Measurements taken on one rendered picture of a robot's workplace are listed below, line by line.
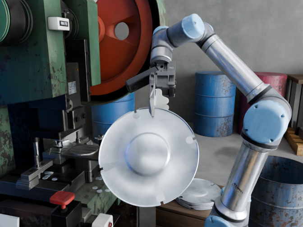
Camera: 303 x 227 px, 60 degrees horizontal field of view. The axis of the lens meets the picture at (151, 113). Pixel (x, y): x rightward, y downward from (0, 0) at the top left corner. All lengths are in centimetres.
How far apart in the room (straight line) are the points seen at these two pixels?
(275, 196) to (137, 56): 113
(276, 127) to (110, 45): 99
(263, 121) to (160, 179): 34
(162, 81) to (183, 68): 352
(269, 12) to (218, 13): 70
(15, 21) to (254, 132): 79
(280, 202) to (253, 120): 103
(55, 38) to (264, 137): 77
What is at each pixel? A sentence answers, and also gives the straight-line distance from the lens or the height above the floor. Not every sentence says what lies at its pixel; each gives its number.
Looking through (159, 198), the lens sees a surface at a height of 84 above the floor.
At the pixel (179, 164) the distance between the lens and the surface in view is 75.
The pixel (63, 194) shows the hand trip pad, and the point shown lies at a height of 76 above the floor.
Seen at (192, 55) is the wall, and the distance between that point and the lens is 433.
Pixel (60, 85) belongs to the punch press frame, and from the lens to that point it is 105.
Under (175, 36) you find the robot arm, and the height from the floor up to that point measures 127.
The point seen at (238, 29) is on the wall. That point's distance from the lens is 431.
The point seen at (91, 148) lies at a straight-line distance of 125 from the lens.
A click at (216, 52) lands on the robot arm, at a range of 99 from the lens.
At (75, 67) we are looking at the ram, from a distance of 123.
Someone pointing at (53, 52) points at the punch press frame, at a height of 122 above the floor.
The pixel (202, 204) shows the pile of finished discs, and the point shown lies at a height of 39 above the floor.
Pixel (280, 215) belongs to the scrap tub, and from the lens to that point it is 184.
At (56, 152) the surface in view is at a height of 78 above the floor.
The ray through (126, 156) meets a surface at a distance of 77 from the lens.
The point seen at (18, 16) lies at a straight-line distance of 96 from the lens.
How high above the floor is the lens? 124
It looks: 14 degrees down
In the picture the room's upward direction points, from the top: straight up
